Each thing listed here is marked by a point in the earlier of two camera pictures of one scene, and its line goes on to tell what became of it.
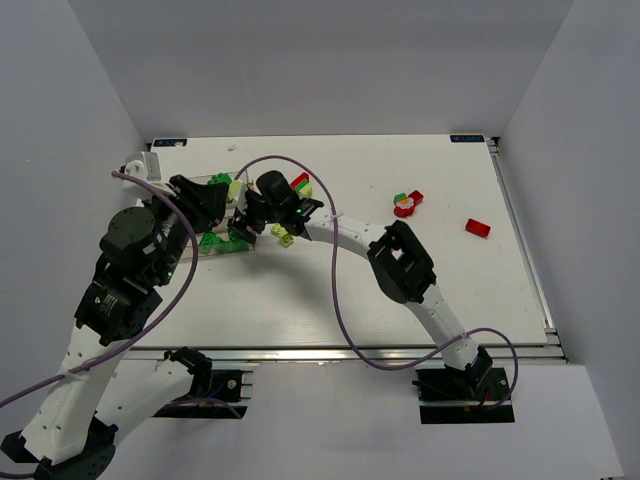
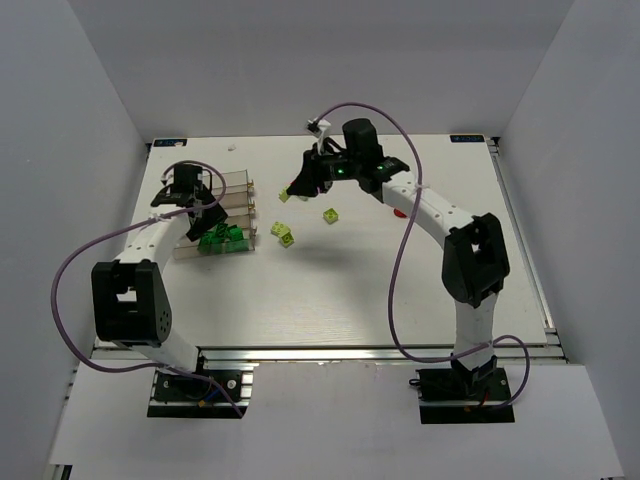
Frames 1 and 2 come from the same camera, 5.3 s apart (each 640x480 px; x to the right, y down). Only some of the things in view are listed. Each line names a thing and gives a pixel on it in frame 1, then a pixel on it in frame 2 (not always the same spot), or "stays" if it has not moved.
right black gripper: x=252 y=211 to x=311 y=167
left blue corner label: x=170 y=142 stays
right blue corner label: x=467 y=138 stays
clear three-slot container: x=220 y=243 stays
